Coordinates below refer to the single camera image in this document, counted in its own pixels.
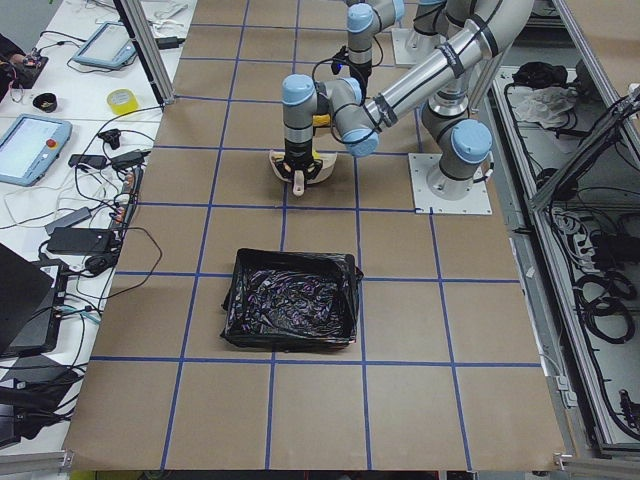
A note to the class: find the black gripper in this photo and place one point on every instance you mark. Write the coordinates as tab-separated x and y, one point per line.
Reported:
298	154

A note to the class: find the yellow toy lemon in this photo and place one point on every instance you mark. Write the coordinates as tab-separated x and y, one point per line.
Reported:
321	120

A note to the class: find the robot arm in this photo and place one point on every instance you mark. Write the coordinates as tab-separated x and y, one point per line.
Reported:
364	20
473	31

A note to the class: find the black lined trash bin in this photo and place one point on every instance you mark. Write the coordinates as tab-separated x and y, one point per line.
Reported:
292	300

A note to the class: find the power strip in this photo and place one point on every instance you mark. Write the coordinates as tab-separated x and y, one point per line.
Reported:
127	200

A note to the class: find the yellow tape roll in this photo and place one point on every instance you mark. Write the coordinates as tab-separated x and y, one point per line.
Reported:
122	101

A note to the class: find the far teach pendant tablet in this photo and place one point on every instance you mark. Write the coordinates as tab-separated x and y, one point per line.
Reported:
109	47

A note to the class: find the teach pendant tablet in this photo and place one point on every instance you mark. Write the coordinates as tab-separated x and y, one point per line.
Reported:
30	146
109	47

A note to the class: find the black computer mouse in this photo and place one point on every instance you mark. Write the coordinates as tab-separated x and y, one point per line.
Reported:
97	264

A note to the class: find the black power adapter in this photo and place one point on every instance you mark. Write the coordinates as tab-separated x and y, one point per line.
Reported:
80	241

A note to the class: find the crumpled white cloth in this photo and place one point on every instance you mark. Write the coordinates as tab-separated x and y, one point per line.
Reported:
548	107

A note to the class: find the black small bowl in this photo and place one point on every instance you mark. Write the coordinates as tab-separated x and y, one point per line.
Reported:
46	102

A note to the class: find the near teach pendant tablet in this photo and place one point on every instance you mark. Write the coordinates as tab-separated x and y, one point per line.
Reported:
30	146

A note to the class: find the black laptop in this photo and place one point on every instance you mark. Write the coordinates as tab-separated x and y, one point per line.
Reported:
32	296

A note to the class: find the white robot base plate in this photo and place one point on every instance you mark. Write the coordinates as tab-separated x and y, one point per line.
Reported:
434	193

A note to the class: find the aluminium frame post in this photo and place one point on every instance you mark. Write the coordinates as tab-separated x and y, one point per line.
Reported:
134	20

